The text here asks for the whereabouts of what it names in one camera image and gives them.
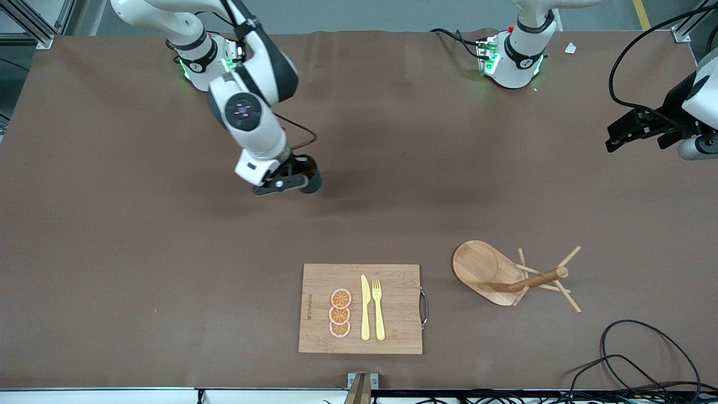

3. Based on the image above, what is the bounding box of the white table edge rail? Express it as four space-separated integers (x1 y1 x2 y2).
0 387 348 404

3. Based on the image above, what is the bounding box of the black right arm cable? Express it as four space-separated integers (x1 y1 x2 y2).
274 114 318 158

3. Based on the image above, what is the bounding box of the teal cup with yellow interior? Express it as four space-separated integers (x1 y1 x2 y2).
292 156 322 195

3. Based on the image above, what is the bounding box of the yellow plastic knife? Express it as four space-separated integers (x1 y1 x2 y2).
361 274 371 341

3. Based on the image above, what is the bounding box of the wooden mug rack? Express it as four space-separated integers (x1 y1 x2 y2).
452 240 582 314

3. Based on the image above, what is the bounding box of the brown table mat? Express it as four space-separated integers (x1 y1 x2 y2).
0 29 718 391

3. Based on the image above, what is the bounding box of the metal table edge bracket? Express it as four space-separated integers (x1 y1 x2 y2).
347 372 379 404

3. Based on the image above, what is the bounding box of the bamboo cutting board with handle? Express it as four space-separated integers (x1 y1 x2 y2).
298 264 430 355

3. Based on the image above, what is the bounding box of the yellow plastic fork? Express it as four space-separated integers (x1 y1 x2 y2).
372 279 386 341

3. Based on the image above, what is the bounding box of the black looped floor cable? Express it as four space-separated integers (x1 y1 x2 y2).
600 320 703 396
568 353 718 404

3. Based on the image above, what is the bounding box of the black left base cable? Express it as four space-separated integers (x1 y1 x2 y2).
429 28 490 60

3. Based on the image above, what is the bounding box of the aluminium frame profile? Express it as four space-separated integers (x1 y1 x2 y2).
670 0 718 43
0 0 76 50

